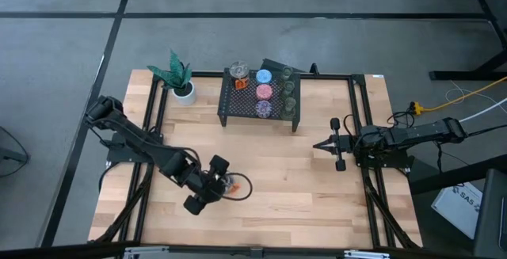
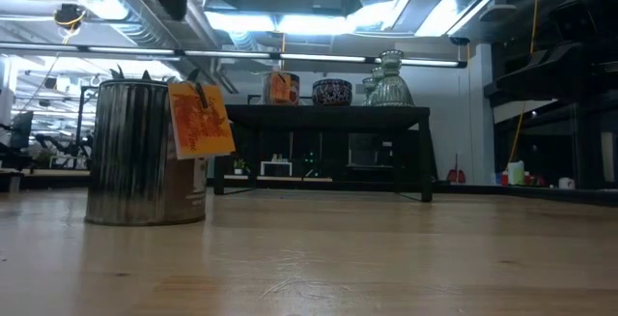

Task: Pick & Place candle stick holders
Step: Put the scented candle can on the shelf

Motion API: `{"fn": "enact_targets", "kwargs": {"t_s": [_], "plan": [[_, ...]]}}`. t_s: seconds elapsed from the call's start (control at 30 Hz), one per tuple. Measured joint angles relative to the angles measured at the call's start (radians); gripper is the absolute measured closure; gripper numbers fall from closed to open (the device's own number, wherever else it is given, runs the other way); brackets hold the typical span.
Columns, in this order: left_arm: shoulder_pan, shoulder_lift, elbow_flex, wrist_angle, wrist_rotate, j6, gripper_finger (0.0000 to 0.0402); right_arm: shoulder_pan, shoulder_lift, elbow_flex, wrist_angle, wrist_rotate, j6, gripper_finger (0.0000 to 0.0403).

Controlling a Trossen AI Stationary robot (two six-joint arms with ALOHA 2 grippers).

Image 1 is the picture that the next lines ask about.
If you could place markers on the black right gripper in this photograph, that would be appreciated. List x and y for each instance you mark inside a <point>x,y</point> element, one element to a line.
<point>344,144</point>

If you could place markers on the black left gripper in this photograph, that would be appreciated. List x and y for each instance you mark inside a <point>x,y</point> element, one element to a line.
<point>206,185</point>

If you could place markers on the orange candle tin silver lid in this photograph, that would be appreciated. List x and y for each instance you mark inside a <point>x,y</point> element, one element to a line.
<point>239,71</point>
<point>230,183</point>

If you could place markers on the green glass candlestick holder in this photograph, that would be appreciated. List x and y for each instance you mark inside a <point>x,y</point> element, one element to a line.
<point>287,73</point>
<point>289,88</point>
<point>290,108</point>

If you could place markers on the dark floral candle tin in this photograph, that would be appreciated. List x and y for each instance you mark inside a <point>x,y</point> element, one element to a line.
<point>264,109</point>

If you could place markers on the pink patterned candle tin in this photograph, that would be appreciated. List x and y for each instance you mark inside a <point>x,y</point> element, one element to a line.
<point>264,92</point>

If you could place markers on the blue patterned candle tin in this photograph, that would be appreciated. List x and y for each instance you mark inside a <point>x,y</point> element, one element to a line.
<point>264,77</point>

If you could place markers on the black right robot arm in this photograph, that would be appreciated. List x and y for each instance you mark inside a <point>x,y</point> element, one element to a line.
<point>416,134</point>

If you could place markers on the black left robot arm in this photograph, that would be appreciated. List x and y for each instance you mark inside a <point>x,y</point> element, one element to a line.
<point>134,138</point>

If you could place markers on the black mesh metal shelf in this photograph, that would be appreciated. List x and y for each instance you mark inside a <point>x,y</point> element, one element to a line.
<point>241,104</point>

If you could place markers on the green plant in white pot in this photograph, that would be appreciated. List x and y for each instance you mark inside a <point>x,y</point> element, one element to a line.
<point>178,78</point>

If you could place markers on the black floor beam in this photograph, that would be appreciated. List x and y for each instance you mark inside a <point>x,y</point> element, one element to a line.
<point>455,176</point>

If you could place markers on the white printed cardboard box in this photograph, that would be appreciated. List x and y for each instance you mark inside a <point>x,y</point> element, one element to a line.
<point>459,207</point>

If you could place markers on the dark grey cabinet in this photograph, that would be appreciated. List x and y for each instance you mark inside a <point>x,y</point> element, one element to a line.
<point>493,219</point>

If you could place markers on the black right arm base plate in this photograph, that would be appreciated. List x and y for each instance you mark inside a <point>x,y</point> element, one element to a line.
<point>388,161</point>

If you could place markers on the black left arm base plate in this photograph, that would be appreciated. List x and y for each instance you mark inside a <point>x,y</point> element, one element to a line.
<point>130,157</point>

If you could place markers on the black camera stand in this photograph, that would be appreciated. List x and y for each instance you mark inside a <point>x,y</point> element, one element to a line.
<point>277,64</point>

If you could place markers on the silver metal bracket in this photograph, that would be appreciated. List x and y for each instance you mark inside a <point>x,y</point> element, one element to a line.
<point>368,255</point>
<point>150,252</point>

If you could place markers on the black aluminium table frame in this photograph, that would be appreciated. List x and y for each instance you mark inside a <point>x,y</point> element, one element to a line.
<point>204,73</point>

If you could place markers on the black desk leg frame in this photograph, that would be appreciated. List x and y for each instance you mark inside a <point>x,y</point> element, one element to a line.
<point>467,75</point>

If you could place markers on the black frame crossbar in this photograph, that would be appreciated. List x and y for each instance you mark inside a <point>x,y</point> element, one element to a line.
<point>59,251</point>

